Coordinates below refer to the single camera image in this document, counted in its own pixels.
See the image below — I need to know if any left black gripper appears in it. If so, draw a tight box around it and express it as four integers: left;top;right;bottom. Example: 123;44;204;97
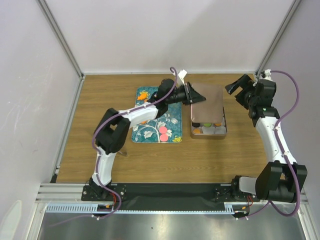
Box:
166;82;206;106

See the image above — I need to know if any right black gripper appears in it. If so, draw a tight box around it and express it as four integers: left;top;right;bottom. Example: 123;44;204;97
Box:
224;74;258;110

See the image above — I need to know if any black sandwich cookie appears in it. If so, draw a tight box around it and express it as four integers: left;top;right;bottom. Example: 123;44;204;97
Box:
192;122;201;128

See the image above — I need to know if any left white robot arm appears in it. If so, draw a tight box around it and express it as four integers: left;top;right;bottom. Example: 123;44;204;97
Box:
89;78;206;200

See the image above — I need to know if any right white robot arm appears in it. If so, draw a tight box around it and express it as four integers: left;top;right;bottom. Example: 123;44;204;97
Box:
225;73;308;203

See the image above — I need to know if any brown cookie tin box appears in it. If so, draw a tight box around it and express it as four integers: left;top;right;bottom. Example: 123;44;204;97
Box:
190;109;228;140

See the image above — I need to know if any teal floral serving tray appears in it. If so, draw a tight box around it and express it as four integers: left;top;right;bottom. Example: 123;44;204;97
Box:
131;86;184;144

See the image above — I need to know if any pink sandwich cookie upper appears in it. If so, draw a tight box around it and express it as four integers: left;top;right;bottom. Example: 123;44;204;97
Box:
158;126;168;135

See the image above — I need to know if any pink sandwich cookie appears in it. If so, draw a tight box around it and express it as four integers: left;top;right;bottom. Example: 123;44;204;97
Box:
158;126;168;135
159;134;169;142

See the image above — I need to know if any pink sandwich cookie lower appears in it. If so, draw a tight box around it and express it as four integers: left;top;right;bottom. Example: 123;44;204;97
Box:
159;134;169;142

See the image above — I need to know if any orange fish cookie top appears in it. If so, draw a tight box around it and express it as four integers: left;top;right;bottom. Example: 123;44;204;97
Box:
137;92;149;101

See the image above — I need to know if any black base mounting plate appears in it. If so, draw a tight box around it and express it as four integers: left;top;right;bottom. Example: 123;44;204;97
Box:
82;182;261;212

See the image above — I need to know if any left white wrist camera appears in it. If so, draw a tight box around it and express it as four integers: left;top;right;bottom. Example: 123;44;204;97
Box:
177;69;188;86

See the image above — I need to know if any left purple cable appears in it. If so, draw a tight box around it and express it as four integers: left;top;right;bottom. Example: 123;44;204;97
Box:
47;66;179;227

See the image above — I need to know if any purple cable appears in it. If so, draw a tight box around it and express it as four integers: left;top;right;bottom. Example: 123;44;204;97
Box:
47;66;179;227
237;70;301;220

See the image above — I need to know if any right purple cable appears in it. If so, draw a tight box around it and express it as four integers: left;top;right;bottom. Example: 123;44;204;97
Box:
237;70;301;220

